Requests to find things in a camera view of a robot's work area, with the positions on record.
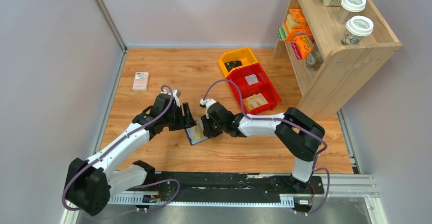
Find paper cup white lid rear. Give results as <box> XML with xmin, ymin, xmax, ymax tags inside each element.
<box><xmin>337</xmin><ymin>0</ymin><xmax>366</xmax><ymax>24</ymax></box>

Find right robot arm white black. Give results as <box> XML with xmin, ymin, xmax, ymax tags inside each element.
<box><xmin>200</xmin><ymin>99</ymin><xmax>327</xmax><ymax>183</ymax></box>

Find black item in yellow bin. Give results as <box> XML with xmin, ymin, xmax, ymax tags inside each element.
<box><xmin>225</xmin><ymin>60</ymin><xmax>242</xmax><ymax>73</ymax></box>

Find yellow plastic bin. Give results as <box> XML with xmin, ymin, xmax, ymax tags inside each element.
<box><xmin>218</xmin><ymin>47</ymin><xmax>259</xmax><ymax>78</ymax></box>

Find glass bottle on shelf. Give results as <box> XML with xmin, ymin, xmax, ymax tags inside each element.
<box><xmin>306</xmin><ymin>44</ymin><xmax>323</xmax><ymax>71</ymax></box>

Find grey card in bin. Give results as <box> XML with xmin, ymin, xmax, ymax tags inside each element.
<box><xmin>245</xmin><ymin>74</ymin><xmax>259</xmax><ymax>86</ymax></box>

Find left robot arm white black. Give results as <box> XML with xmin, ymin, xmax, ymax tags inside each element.
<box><xmin>62</xmin><ymin>89</ymin><xmax>195</xmax><ymax>216</ymax></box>

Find orange snack box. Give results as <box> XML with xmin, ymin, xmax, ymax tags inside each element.
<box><xmin>291</xmin><ymin>34</ymin><xmax>315</xmax><ymax>60</ymax></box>

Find aluminium rail frame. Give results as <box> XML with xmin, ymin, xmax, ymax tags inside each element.
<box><xmin>66</xmin><ymin>167</ymin><xmax>387</xmax><ymax>223</ymax></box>

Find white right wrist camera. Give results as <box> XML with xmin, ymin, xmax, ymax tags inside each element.
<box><xmin>200</xmin><ymin>98</ymin><xmax>216</xmax><ymax>109</ymax></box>

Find red plastic bin front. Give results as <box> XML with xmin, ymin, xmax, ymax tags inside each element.
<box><xmin>231</xmin><ymin>82</ymin><xmax>281</xmax><ymax>115</ymax></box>

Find paper cup white lid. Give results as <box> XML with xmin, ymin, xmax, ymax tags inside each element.
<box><xmin>337</xmin><ymin>0</ymin><xmax>366</xmax><ymax>24</ymax></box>
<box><xmin>341</xmin><ymin>15</ymin><xmax>374</xmax><ymax>45</ymax></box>

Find white red small box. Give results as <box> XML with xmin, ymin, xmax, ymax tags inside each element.
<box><xmin>132</xmin><ymin>72</ymin><xmax>149</xmax><ymax>92</ymax></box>

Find green orange boxes on shelf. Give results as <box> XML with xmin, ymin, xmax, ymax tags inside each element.
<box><xmin>277</xmin><ymin>9</ymin><xmax>312</xmax><ymax>41</ymax></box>

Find red plastic bin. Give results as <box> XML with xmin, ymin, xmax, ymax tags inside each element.
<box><xmin>231</xmin><ymin>82</ymin><xmax>281</xmax><ymax>115</ymax></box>
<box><xmin>227</xmin><ymin>63</ymin><xmax>273</xmax><ymax>98</ymax></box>

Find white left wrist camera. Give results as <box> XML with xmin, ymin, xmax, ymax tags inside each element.
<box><xmin>168</xmin><ymin>89</ymin><xmax>181</xmax><ymax>107</ymax></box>

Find gold credit cards in bin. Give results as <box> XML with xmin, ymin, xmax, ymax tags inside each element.
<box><xmin>243</xmin><ymin>93</ymin><xmax>268</xmax><ymax>114</ymax></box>

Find paper cup white lid front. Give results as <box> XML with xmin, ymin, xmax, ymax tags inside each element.
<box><xmin>341</xmin><ymin>15</ymin><xmax>374</xmax><ymax>45</ymax></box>

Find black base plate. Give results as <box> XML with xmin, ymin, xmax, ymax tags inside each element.
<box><xmin>130</xmin><ymin>172</ymin><xmax>329</xmax><ymax>212</ymax></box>

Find red plastic bin middle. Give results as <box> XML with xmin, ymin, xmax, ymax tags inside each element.
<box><xmin>227</xmin><ymin>63</ymin><xmax>273</xmax><ymax>98</ymax></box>

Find wooden shelf unit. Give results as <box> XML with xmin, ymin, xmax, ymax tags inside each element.
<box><xmin>273</xmin><ymin>0</ymin><xmax>402</xmax><ymax>119</ymax></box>

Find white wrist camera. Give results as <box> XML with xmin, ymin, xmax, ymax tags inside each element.
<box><xmin>200</xmin><ymin>98</ymin><xmax>216</xmax><ymax>109</ymax></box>
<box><xmin>168</xmin><ymin>89</ymin><xmax>181</xmax><ymax>107</ymax></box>

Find navy blue card holder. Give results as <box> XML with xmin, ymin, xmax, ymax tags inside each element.
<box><xmin>185</xmin><ymin>116</ymin><xmax>217</xmax><ymax>146</ymax></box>

